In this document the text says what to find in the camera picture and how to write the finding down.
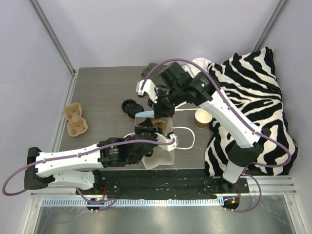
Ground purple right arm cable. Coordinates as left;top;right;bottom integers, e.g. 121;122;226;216
140;58;292;213

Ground olive green folded cloth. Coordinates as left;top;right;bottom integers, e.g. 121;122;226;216
140;62;161;81

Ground white bucket hat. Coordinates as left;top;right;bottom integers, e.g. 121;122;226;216
184;57;212;78

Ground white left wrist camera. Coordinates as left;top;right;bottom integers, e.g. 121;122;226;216
157;132;178;152

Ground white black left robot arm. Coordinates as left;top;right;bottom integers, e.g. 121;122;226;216
24;119;162;190

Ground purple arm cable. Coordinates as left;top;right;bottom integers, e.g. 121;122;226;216
140;58;292;213
1;137;176;213

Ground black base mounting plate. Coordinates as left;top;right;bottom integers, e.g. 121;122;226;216
81;169;250;200

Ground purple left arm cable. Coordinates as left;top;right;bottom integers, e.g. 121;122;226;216
1;137;176;213

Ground light blue paper bag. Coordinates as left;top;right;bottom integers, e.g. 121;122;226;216
123;110;195;170

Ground white paper straws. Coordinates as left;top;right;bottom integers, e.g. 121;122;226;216
175;102;209;113

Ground zebra striped blanket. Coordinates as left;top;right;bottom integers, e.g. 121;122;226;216
204;47;298;176

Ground white slotted cable duct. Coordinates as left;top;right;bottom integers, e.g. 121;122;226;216
41;197;224;207

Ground brown cardboard cup carrier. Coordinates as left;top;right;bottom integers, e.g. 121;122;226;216
151;117;173;135

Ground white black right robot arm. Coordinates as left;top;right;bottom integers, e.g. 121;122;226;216
150;58;271;193

